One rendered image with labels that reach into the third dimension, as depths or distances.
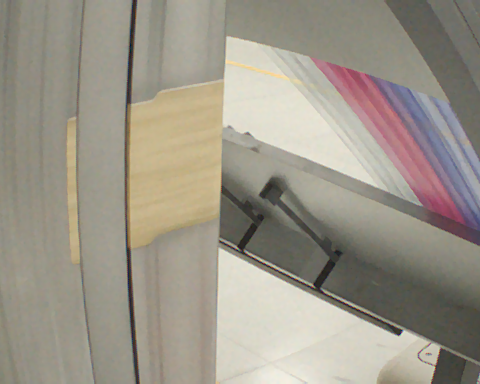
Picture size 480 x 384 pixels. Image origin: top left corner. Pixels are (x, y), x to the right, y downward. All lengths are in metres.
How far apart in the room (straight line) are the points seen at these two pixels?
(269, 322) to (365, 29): 1.84
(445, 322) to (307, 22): 0.41
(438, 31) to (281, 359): 1.80
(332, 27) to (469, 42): 0.15
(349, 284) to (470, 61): 0.59
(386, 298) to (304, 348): 1.28
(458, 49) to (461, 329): 0.52
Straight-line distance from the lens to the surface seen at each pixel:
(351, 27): 0.36
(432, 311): 0.75
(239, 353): 2.02
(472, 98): 0.25
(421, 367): 1.47
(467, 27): 0.23
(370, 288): 0.79
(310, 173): 0.63
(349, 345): 2.07
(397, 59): 0.36
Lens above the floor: 1.05
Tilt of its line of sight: 21 degrees down
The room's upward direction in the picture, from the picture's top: 2 degrees clockwise
